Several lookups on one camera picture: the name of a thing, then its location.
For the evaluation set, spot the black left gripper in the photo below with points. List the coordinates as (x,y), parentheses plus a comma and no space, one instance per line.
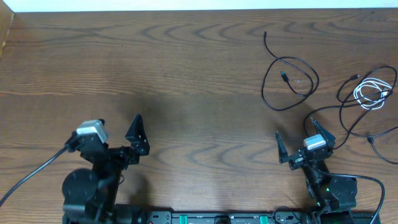
(142,145)

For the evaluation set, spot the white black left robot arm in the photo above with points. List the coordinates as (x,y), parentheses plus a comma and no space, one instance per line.
(90,194)

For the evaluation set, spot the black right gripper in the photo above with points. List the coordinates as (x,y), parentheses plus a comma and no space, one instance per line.
(329,137)

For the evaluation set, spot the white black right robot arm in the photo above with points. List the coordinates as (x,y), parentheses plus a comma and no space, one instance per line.
(333,192)

